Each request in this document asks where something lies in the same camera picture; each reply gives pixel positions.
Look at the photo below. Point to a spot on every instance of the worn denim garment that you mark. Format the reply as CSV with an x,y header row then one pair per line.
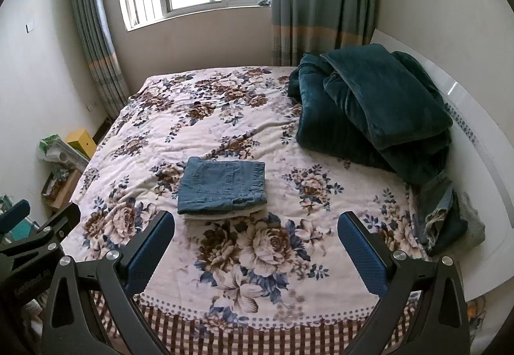
x,y
439,214

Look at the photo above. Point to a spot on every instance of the floral printed blanket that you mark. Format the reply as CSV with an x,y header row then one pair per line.
x,y
249,122

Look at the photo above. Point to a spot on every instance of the white wall switch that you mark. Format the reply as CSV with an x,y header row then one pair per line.
x,y
29,26

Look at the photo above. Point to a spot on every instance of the blue denim pants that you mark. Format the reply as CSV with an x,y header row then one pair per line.
x,y
221,182

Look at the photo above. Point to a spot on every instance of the green white plastic bag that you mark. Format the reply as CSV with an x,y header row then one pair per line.
x,y
49,147

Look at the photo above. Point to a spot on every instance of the white bed headboard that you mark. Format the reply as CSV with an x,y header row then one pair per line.
x,y
486,162

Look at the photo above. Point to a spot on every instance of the yellow box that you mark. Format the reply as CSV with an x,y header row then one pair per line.
x,y
82,141

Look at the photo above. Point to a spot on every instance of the wall socket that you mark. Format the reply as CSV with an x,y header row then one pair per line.
x,y
91,105

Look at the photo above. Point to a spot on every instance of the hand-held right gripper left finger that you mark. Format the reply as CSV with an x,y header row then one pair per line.
x,y
150,246

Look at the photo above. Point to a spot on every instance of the wooden bedside shelf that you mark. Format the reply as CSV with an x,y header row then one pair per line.
x,y
60,188

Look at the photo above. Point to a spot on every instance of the small teal cloth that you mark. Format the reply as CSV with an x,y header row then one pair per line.
x,y
265,0

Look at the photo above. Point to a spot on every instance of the dark teal comforter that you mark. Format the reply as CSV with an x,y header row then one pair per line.
x,y
373,110

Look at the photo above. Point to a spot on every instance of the grey cloth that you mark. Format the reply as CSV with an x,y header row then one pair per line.
x,y
474,218

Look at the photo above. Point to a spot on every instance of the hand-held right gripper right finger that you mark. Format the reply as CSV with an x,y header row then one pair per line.
x,y
361,250

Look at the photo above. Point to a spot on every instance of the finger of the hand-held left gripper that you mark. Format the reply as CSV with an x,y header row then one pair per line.
x,y
14,215
60,220

